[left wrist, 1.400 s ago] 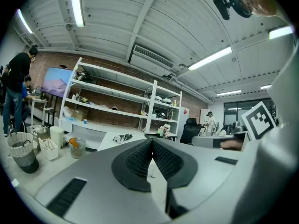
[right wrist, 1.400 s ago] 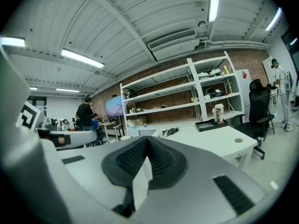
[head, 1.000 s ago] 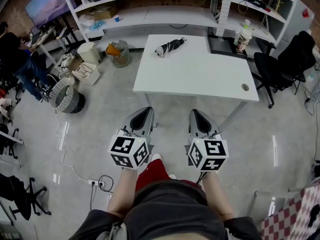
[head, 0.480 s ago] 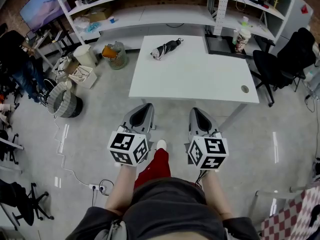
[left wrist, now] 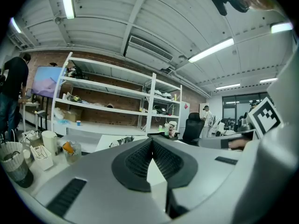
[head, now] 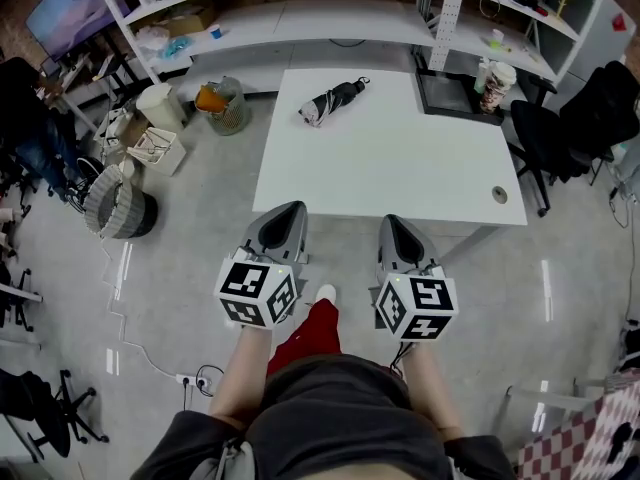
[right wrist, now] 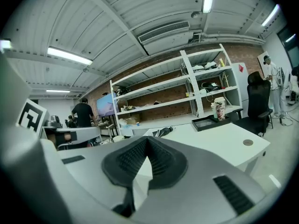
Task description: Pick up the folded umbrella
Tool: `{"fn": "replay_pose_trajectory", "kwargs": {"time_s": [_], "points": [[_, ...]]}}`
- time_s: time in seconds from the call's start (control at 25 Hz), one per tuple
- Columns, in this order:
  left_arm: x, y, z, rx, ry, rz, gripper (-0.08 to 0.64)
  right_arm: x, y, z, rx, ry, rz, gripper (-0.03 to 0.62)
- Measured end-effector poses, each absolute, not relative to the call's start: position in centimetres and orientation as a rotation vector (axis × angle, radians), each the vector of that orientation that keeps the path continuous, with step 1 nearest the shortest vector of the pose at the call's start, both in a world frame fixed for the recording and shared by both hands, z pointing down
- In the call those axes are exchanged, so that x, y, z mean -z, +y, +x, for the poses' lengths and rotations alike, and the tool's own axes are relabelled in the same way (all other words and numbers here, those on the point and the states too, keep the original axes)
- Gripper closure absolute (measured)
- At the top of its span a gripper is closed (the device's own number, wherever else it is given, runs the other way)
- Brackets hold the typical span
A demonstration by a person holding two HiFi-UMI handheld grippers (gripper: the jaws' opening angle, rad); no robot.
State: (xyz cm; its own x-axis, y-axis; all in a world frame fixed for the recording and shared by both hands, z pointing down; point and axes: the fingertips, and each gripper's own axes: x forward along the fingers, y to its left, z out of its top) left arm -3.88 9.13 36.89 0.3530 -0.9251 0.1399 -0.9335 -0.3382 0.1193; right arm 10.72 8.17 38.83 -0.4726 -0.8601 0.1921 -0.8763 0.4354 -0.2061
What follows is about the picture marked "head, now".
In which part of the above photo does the black office chair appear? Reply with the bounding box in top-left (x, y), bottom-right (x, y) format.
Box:
top-left (508, 59), bottom-right (640, 219)

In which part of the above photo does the black swivel chair base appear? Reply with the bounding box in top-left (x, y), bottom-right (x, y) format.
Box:
top-left (0, 367), bottom-right (111, 463)

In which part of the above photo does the person's dark grey shirt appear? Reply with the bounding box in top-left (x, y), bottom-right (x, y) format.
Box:
top-left (133, 352), bottom-right (517, 480)

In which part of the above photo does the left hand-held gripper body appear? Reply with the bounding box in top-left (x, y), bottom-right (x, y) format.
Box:
top-left (214, 200), bottom-right (309, 330)

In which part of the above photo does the white floor cable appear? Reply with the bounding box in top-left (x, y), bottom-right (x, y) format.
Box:
top-left (97, 237), bottom-right (179, 380)

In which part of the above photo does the red checkered cloth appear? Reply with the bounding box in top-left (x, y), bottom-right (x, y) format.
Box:
top-left (516, 370), bottom-right (640, 480)

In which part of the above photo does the white power strip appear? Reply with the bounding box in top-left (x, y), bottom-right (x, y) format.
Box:
top-left (175, 373), bottom-right (214, 390)

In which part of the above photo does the person's right forearm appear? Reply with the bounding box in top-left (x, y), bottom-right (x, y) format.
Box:
top-left (398, 340), bottom-right (465, 442)

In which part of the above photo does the pale green bottle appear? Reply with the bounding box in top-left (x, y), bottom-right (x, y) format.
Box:
top-left (473, 57), bottom-right (494, 95)

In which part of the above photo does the black shallow tray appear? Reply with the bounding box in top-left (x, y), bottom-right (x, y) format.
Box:
top-left (414, 67), bottom-right (507, 127)

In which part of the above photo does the orange plastic bag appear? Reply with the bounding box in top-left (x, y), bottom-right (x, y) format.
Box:
top-left (194, 84), bottom-right (227, 115)

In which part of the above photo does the white metal shelf rack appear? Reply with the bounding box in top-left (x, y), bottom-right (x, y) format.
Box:
top-left (88, 0), bottom-right (614, 87)

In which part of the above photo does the clear plastic bag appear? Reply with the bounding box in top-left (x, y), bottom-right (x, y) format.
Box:
top-left (133, 24), bottom-right (195, 63)

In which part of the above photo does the grey mesh wastebasket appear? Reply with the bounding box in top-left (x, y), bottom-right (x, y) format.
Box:
top-left (201, 76), bottom-right (252, 137)

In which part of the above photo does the black umbrella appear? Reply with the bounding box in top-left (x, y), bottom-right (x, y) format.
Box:
top-left (298, 76), bottom-right (372, 130)

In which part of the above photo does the large flat screen monitor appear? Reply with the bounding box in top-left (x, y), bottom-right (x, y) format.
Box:
top-left (24, 0), bottom-right (120, 64)

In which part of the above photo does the brown cardboard box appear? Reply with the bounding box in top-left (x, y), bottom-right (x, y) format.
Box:
top-left (162, 4), bottom-right (218, 38)

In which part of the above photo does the person's left forearm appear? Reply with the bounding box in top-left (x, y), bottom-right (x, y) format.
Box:
top-left (208, 324), bottom-right (275, 432)

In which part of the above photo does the grey round fabric basket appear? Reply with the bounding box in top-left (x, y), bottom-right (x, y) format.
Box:
top-left (82, 163), bottom-right (160, 241)

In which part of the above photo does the white open storage box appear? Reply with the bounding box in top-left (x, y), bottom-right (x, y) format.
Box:
top-left (126, 128), bottom-right (188, 178)

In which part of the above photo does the person's red trouser leg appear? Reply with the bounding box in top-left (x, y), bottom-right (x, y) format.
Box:
top-left (266, 297), bottom-right (344, 377)

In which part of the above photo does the white plastic bin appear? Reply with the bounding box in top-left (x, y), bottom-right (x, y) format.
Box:
top-left (135, 82), bottom-right (187, 133)

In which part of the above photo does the patterned paper cup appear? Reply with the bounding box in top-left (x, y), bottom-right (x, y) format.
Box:
top-left (479, 60), bottom-right (518, 115)

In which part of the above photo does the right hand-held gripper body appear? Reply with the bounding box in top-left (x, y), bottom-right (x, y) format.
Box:
top-left (374, 213), bottom-right (460, 342)

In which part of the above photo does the white perforated metal post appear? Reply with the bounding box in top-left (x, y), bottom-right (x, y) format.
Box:
top-left (428, 0), bottom-right (475, 75)

